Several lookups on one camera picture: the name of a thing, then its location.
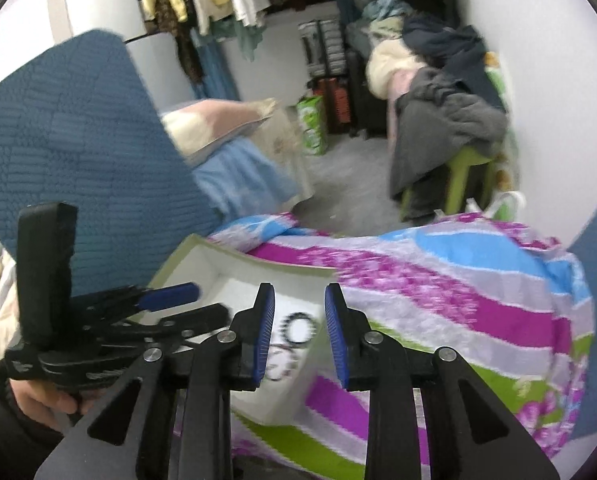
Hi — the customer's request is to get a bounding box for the light blue blanket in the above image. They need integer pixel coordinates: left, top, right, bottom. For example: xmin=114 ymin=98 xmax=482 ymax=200
xmin=191 ymin=137 xmax=301 ymax=221

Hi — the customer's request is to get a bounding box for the dark braided bracelet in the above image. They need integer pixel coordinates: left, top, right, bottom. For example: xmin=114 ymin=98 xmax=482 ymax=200
xmin=281 ymin=312 xmax=319 ymax=346

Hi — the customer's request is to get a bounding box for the navy garment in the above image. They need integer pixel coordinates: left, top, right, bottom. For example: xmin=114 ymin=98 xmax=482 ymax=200
xmin=403 ymin=15 xmax=489 ymax=81

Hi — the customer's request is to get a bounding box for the person's left hand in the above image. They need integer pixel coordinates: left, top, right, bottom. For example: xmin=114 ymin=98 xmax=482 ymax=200
xmin=11 ymin=379 xmax=88 ymax=431

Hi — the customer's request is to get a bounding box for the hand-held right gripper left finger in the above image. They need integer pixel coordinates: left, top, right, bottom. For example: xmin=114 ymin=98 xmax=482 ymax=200
xmin=33 ymin=282 xmax=276 ymax=480

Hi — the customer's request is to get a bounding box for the brown patterned garment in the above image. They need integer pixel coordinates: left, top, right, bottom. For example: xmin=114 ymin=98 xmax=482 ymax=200
xmin=156 ymin=0 xmax=204 ymax=83

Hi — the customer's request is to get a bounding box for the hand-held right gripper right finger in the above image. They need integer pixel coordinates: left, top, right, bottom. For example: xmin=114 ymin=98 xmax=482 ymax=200
xmin=324 ymin=282 xmax=561 ymax=480

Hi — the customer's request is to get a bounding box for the white cabinet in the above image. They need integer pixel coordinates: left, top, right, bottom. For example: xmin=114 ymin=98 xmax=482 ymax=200
xmin=48 ymin=0 xmax=199 ymax=111

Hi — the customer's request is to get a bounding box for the grey garment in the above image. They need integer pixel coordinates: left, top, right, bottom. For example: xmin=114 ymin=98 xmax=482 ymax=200
xmin=388 ymin=67 xmax=509 ymax=211

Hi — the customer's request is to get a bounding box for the teal garment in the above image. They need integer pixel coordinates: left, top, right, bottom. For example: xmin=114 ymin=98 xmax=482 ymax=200
xmin=211 ymin=17 xmax=266 ymax=61

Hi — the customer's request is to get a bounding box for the blue quilted cushion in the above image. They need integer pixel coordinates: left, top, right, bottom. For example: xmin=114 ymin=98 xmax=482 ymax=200
xmin=0 ymin=29 xmax=224 ymax=293

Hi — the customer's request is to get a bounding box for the thin dark bracelet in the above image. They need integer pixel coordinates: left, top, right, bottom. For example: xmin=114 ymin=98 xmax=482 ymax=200
xmin=267 ymin=342 xmax=300 ymax=382

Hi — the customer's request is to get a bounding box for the colourful striped bedsheet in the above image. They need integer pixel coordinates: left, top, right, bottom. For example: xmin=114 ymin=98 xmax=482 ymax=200
xmin=173 ymin=210 xmax=596 ymax=480

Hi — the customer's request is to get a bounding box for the white bag handle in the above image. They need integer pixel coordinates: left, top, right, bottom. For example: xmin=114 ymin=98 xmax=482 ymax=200
xmin=465 ymin=190 xmax=526 ymax=221

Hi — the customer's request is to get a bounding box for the green floral folded mattress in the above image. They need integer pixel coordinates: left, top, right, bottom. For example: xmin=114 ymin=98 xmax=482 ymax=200
xmin=483 ymin=52 xmax=519 ymax=186

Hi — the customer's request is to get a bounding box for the green plastic stool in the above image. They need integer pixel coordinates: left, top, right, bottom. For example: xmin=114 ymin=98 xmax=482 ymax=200
xmin=401 ymin=147 xmax=496 ymax=221

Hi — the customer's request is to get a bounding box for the red and black suitcase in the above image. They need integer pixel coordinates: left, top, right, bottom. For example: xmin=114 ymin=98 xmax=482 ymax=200
xmin=313 ymin=77 xmax=351 ymax=136

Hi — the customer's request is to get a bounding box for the pink pillow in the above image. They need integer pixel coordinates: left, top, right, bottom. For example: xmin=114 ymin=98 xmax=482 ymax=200
xmin=161 ymin=99 xmax=279 ymax=166

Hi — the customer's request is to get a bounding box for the beige floral cloth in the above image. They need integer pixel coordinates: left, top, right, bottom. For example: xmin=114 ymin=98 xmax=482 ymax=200
xmin=251 ymin=105 xmax=314 ymax=201

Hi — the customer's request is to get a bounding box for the cream fluffy garment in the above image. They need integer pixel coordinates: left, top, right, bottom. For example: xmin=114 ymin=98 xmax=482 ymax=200
xmin=365 ymin=40 xmax=424 ymax=101

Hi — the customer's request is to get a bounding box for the white cardboard box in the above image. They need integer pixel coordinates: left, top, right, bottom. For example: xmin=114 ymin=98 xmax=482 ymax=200
xmin=146 ymin=234 xmax=339 ymax=426

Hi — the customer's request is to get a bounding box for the green floral bag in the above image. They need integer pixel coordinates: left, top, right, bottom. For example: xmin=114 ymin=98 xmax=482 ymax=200
xmin=297 ymin=95 xmax=329 ymax=157

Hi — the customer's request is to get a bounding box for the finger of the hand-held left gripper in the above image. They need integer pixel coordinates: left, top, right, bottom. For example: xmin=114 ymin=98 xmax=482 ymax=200
xmin=73 ymin=282 xmax=202 ymax=314
xmin=103 ymin=304 xmax=229 ymax=351

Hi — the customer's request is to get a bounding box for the grey ribbed suitcase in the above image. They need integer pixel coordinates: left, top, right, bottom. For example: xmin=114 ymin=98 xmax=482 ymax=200
xmin=298 ymin=19 xmax=341 ymax=81

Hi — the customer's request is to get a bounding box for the blue hanging fabric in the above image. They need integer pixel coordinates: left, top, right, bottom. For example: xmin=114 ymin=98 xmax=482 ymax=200
xmin=193 ymin=35 xmax=242 ymax=103

